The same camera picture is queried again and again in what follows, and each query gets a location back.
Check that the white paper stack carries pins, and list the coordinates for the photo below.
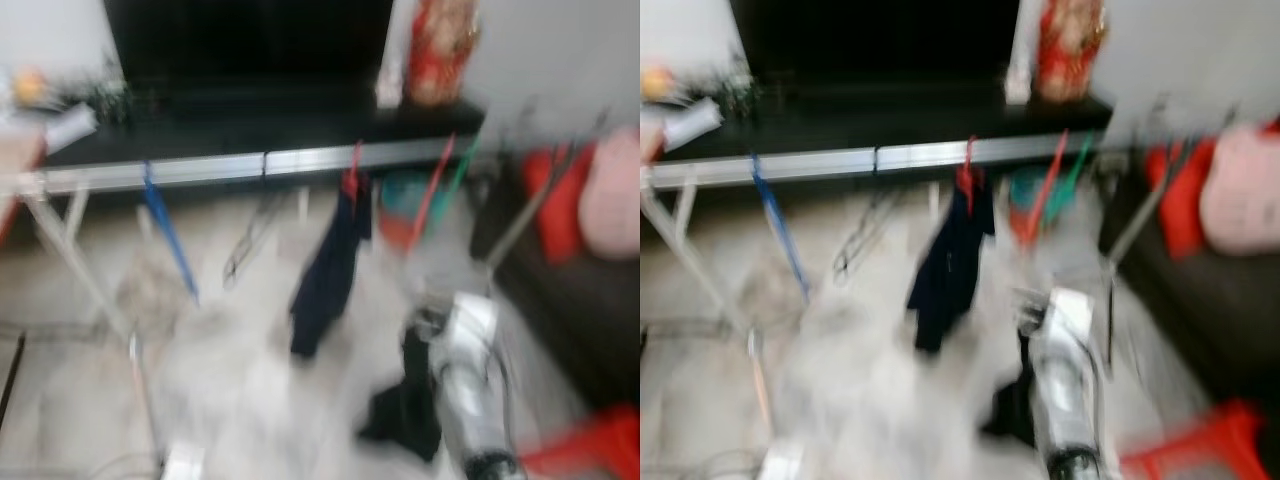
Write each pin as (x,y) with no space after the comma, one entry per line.
(68,127)
(693,123)

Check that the black t-shirt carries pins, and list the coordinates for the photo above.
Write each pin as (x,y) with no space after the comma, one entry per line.
(1012,400)
(405,410)

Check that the orange round figure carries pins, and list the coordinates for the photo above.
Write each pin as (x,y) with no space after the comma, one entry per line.
(30,87)
(661,84)

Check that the black television console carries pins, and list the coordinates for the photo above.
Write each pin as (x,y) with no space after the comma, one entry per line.
(890,122)
(260,125)

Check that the silver metal clothes rack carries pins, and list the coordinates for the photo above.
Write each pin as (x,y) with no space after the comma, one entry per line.
(830,163)
(200,170)

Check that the pink cat face cushion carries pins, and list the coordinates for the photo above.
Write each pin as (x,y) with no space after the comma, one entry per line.
(612,195)
(1245,190)

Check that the blue plastic hanger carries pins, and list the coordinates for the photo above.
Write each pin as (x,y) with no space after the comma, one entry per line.
(780,225)
(165,225)

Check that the marble pattern folding table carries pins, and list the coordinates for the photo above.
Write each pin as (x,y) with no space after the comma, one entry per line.
(15,170)
(650,150)

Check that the white tissue box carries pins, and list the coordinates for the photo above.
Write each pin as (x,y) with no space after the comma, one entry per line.
(390,88)
(1018,85)

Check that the black flat television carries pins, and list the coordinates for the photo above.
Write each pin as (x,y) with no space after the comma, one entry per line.
(875,40)
(250,40)

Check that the red cushion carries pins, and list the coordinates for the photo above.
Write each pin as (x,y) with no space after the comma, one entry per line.
(1178,195)
(555,205)

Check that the navy blue garment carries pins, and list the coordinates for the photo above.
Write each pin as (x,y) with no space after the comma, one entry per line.
(950,265)
(330,270)

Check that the orange bin teal liner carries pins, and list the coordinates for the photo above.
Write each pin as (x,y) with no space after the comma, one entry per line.
(400,200)
(1020,195)

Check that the red gold figurine statue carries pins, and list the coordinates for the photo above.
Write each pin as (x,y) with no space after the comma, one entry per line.
(440,50)
(1070,48)

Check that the dark grey sofa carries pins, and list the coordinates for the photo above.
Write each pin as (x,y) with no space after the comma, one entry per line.
(1200,310)
(570,320)

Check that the red plastic stool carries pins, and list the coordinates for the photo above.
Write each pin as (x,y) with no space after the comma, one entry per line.
(1200,445)
(590,450)

